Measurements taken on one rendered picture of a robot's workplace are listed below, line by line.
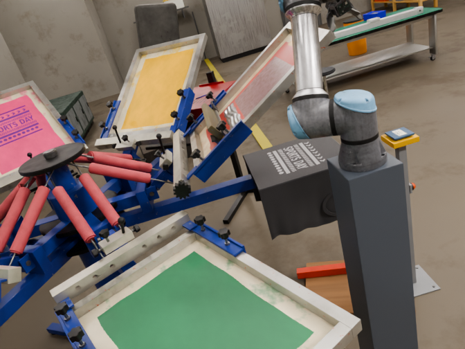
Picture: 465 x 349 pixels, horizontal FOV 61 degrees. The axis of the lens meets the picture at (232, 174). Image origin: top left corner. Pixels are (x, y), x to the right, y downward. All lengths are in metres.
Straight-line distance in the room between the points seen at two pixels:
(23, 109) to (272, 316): 2.41
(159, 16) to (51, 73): 6.08
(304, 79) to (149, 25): 4.30
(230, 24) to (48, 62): 4.61
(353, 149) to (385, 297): 0.59
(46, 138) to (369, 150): 2.16
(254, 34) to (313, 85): 9.45
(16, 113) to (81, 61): 7.92
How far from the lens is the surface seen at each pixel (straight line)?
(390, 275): 1.54
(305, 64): 1.30
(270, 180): 1.88
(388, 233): 1.42
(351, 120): 1.24
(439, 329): 2.41
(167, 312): 1.35
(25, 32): 11.19
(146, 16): 5.46
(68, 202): 1.83
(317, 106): 1.26
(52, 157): 2.01
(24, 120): 3.04
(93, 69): 10.94
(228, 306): 1.28
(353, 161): 1.30
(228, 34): 10.59
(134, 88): 2.88
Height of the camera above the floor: 1.82
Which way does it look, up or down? 25 degrees down
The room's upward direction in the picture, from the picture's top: 17 degrees counter-clockwise
